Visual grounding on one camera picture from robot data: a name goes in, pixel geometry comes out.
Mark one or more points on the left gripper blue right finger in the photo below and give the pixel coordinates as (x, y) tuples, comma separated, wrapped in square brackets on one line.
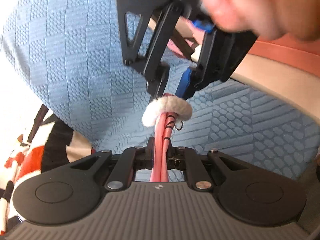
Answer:
[(171, 160)]

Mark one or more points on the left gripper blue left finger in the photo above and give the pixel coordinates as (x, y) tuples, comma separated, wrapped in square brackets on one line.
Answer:
[(149, 153)]

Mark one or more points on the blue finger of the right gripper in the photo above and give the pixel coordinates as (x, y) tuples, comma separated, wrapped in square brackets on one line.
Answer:
[(158, 83), (186, 88)]

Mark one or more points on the pink plastic bag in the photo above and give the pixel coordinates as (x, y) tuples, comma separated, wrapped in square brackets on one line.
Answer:
[(164, 124)]

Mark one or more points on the person's right hand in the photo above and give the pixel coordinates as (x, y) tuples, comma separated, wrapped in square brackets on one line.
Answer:
[(270, 19)]

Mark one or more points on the blue textured floor chair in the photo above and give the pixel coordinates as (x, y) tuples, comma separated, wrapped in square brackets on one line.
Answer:
[(68, 51)]

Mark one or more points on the striped fleece blanket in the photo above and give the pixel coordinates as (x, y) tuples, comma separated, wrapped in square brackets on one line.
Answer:
[(49, 144)]

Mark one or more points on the white folding chair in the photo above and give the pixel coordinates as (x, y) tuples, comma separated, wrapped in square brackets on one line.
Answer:
[(294, 86)]

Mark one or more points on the pink open cardboard box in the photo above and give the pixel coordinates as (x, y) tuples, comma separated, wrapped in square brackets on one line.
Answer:
[(286, 50)]

